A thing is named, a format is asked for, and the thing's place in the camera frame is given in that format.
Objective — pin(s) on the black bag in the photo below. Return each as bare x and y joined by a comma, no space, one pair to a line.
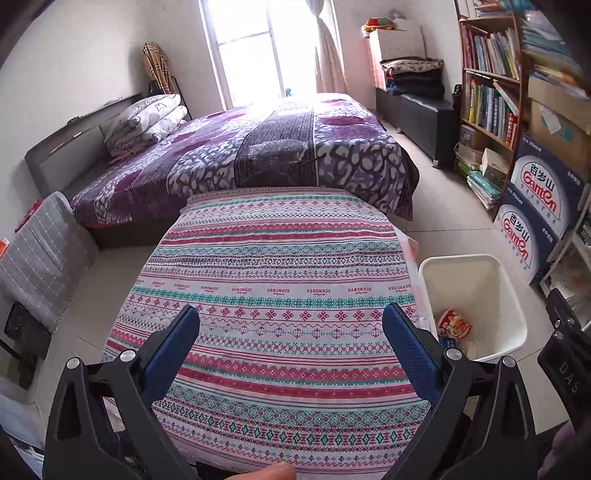
457,104

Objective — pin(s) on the row of books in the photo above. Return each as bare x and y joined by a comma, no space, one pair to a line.
491,53
489,110

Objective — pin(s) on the folded white printed quilt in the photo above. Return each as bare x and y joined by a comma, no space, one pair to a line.
143,122

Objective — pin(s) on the purple patterned bed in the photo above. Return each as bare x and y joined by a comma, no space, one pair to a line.
231,147

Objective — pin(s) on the pale curtain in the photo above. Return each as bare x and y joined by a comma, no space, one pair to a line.
328,60

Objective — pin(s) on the folded clothes stack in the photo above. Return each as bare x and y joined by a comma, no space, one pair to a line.
411,76

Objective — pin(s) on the striped patterned tablecloth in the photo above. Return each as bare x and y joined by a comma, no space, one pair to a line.
286,258

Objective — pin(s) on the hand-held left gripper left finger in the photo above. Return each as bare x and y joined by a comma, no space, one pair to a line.
171,355

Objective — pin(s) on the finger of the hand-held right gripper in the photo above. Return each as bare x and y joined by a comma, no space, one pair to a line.
568,374

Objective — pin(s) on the beige plaid cloth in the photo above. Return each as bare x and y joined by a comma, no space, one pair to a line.
157,67

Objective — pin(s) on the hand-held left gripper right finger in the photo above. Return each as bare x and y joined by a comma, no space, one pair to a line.
411,355

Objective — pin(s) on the white metal shelf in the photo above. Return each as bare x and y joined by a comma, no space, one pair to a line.
568,272

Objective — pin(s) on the small orange item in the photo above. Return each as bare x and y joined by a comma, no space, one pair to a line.
3,248

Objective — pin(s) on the black bench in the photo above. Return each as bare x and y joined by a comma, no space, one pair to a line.
420,120

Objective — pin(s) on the window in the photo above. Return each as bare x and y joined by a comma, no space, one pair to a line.
254,50

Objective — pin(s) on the person's left hand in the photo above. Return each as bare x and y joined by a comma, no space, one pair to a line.
272,473

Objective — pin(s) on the stack of books on floor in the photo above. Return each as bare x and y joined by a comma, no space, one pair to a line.
480,180

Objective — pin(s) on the black metal rack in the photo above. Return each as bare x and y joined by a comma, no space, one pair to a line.
178,87

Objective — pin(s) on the colourful toy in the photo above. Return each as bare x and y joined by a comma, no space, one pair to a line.
376,24

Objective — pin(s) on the black electronic device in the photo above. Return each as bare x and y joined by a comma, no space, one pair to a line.
25,330

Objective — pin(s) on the brown cardboard box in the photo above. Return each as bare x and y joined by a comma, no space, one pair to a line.
558,124

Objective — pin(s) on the grey checked cloth cover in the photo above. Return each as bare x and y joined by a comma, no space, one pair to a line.
41,258

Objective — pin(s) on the pile of papers and folders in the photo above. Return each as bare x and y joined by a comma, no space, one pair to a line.
549,50

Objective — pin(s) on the white cabinet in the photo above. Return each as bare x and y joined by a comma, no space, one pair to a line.
397,46

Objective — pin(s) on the red cloth item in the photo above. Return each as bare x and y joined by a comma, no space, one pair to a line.
30,214

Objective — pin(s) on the wooden bookshelf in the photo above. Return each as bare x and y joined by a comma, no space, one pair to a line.
524,46

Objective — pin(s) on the red instant noodle cup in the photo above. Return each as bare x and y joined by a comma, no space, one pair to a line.
455,323

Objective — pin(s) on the small blue box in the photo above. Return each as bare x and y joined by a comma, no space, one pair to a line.
446,342

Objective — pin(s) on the blue white printed carton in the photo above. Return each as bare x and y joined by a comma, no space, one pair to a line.
521,235
547,184

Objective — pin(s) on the white plastic bin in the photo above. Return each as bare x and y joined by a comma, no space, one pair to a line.
489,295

